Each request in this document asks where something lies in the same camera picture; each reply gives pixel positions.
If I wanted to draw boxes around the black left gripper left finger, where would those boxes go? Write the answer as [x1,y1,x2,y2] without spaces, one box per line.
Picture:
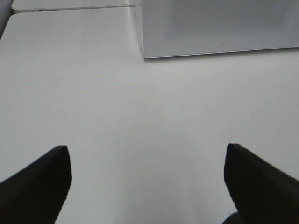
[0,146,71,224]

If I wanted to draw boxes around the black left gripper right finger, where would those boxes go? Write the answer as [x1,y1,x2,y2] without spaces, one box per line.
[224,143,299,224]

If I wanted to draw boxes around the white microwave door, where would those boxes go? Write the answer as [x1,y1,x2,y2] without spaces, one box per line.
[136,0,299,58]

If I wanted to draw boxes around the white microwave oven body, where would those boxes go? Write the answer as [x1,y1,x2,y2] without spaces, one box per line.
[126,0,144,58]

